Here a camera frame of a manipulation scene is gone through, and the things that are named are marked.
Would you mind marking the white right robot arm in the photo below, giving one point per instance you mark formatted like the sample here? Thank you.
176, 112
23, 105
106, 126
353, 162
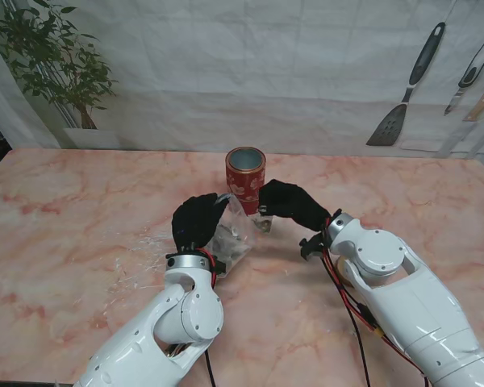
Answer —
407, 294

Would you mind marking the black slotted spatula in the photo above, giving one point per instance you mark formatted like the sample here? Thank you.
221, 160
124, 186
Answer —
387, 129

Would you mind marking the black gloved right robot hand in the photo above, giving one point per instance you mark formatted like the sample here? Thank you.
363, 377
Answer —
294, 203

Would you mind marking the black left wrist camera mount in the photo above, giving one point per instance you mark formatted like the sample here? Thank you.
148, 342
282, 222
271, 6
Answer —
219, 269

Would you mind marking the white printed backdrop cloth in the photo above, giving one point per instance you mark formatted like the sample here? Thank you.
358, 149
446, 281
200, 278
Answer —
242, 60

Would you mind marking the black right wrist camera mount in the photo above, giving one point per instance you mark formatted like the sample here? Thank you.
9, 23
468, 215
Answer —
312, 248

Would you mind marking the clear plastic bag of tea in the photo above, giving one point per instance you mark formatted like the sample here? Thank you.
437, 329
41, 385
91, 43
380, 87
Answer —
234, 238

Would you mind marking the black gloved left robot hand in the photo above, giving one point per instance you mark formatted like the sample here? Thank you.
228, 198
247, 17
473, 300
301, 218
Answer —
195, 221

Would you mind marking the green leafy potted plant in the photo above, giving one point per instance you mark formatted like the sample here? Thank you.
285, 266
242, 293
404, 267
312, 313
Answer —
56, 64

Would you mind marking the red floral tea tin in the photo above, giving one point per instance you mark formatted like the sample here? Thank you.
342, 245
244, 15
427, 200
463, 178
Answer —
242, 181

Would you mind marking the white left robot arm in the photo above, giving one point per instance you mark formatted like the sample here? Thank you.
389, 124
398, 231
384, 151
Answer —
165, 322

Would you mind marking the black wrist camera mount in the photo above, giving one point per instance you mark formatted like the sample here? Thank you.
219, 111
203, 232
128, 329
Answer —
219, 269
312, 248

